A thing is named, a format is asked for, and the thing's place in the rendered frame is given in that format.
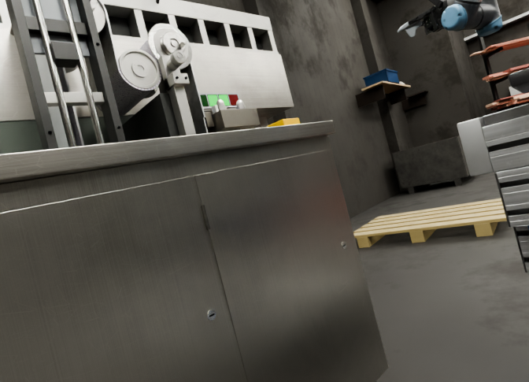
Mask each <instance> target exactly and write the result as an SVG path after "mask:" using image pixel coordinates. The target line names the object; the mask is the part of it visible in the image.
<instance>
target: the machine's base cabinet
mask: <svg viewBox="0 0 529 382"><path fill-rule="evenodd" d="M387 369H388V364H387V358H386V355H385V352H384V349H383V343H382V340H381V336H380V334H379V328H378V325H377V321H376V318H375V313H374V310H373V306H372V301H371V298H370V294H369V291H368V285H367V283H366V279H365V276H364V270H363V267H362V264H361V259H360V255H359V252H358V249H357V244H356V240H355V237H354V234H353V229H352V225H351V222H350V216H349V214H348V210H347V207H346V201H345V198H344V195H343V192H342V186H341V183H340V180H339V177H338V171H337V168H336V164H335V159H334V156H333V153H332V149H331V144H330V141H329V138H328V135H326V136H321V137H315V138H310V139H299V140H294V141H288V142H283V143H273V144H267V145H262V146H252V147H246V148H241V149H235V150H225V151H220V152H214V153H208V154H199V155H193V156H187V157H181V158H172V159H166V160H160V161H151V162H145V163H139V164H134V165H124V166H118V167H112V168H107V169H97V170H91V171H86V172H76V173H70V174H64V175H60V176H49V177H43V178H38V179H33V180H22V181H17V182H12V183H6V184H0V382H376V381H377V380H378V379H379V378H380V377H381V375H382V374H383V373H384V372H385V371H386V370H387Z"/></svg>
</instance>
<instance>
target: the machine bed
mask: <svg viewBox="0 0 529 382"><path fill-rule="evenodd" d="M333 133H335V128H334V125H333V121H321V122H313V123H305V124H290V125H282V126H275V127H267V128H251V129H243V130H235V131H227V132H213V133H205V134H197V135H182V136H173V137H165V138H157V139H143V140H135V141H127V142H118V143H103V144H95V145H88V146H73V147H65V148H57V149H49V150H33V151H26V152H18V153H10V154H0V184H6V183H12V182H17V181H22V180H33V179H38V178H43V177H49V176H60V175H64V174H70V173H76V172H86V171H91V170H97V169H107V168H112V167H118V166H124V165H134V164H139V163H145V162H151V161H160V160H166V159H172V158H181V157H187V156H193V155H199V154H208V153H214V152H220V151H225V150H235V149H241V148H246V147H252V146H262V145H267V144H273V143H283V142H288V141H294V140H299V139H310V138H315V137H321V136H326V135H330V134H333Z"/></svg>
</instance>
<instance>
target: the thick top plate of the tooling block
mask: <svg viewBox="0 0 529 382"><path fill-rule="evenodd" d="M212 118H213V123H214V127H211V128H210V129H208V133H213V132H227V131H234V129H236V128H240V129H241V130H243V129H251V128H254V127H256V126H258V125H260V124H261V123H260V120H259V116H258V113H257V108H252V109H221V110H219V111H218V112H216V113H214V114H213V115H212Z"/></svg>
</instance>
